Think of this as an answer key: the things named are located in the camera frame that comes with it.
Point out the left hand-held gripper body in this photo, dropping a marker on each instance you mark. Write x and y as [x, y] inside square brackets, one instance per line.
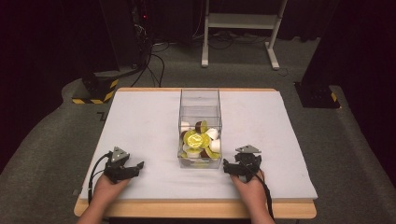
[115, 161]

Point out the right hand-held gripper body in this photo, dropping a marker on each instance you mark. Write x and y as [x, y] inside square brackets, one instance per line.
[248, 160]

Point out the pile of yellow-lidded capsules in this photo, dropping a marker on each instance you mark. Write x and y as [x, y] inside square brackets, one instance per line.
[197, 140]

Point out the clear plastic box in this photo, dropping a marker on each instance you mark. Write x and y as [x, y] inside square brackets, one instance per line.
[200, 102]

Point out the person's left hand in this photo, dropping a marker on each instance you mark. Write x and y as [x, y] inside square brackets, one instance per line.
[108, 188]

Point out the person's right hand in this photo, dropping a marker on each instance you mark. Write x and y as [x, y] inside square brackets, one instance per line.
[250, 189]

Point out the white foam mat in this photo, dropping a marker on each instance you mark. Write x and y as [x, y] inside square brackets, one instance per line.
[146, 124]

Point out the wooden table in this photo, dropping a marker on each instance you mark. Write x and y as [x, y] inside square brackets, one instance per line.
[193, 209]

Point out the black yellow striped stand base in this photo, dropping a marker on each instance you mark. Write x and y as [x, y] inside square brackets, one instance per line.
[100, 87]

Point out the black equipment rack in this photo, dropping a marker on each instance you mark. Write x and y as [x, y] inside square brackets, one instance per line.
[127, 34]

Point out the white metal stand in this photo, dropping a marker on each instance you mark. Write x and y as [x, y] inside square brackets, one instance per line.
[239, 21]

